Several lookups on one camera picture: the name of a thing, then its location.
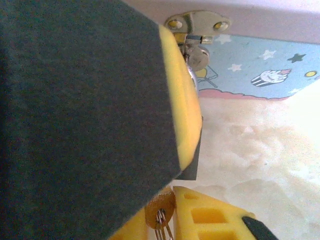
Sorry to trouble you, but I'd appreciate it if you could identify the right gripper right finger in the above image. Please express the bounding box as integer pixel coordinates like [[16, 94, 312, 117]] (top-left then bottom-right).
[[172, 185, 279, 240]]

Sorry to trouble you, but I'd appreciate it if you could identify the blue cartoon print box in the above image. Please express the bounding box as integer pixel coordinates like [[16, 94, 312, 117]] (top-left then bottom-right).
[[126, 0, 320, 102]]

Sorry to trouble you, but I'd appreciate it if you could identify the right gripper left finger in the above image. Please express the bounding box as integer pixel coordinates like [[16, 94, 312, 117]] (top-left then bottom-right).
[[0, 0, 203, 240]]

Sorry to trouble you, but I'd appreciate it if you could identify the metal hasp plate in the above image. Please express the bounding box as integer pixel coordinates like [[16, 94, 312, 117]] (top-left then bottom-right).
[[163, 9, 232, 45]]

